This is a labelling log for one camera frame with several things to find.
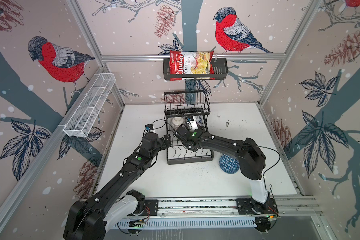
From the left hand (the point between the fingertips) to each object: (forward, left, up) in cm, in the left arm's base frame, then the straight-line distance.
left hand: (163, 137), depth 80 cm
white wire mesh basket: (+4, +39, +13) cm, 41 cm away
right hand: (+6, -20, -4) cm, 22 cm away
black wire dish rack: (+35, -16, -14) cm, 41 cm away
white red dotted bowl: (+19, -6, -11) cm, 23 cm away
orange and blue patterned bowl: (+21, -22, -12) cm, 33 cm away
